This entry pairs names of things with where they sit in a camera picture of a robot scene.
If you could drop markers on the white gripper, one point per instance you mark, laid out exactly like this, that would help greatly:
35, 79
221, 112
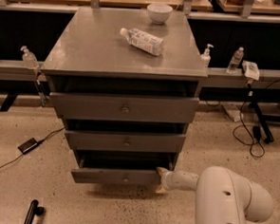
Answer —
168, 181

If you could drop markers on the grey bottom drawer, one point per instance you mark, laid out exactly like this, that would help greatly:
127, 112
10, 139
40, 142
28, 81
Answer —
111, 167

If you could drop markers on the grey drawer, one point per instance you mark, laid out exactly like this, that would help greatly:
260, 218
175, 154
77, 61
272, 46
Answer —
116, 107
111, 167
134, 142

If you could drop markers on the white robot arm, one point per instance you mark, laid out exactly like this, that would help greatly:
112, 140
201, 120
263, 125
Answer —
222, 195

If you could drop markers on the grey drawer cabinet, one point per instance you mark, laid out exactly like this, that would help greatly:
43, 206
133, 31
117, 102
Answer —
92, 57

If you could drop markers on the grey top drawer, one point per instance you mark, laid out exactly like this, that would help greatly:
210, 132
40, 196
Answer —
116, 107

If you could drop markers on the grey middle drawer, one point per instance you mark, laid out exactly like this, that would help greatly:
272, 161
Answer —
134, 142

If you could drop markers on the flat paper on floor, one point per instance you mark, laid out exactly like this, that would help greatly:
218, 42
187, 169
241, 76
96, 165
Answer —
233, 112

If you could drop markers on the black stand leg right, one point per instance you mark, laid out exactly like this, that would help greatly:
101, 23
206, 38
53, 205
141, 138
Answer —
259, 114

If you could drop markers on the black stand leg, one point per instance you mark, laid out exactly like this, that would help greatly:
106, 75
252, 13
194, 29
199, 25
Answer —
259, 114
8, 102

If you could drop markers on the white pump dispenser bottle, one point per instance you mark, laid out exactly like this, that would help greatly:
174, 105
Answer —
205, 56

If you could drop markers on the lying plastic water bottle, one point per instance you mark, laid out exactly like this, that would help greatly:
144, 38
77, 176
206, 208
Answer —
143, 40

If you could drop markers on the black power adapter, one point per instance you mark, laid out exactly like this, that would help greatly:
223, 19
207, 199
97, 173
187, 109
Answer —
27, 146

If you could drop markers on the white crumpled packet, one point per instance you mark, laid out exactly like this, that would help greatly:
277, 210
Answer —
251, 70

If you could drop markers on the standing clear water bottle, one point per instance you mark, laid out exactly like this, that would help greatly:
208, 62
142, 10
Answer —
235, 61

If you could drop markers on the white ceramic bowl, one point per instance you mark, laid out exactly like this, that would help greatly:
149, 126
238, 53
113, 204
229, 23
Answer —
159, 13

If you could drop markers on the black stand leg left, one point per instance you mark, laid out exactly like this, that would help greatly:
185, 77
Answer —
8, 102

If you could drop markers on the clear pump bottle left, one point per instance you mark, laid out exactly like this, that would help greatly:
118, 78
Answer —
29, 58

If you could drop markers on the black handle object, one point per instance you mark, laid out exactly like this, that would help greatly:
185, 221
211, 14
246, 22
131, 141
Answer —
35, 214

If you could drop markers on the grey bench rail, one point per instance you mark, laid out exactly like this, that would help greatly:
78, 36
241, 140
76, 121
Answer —
217, 77

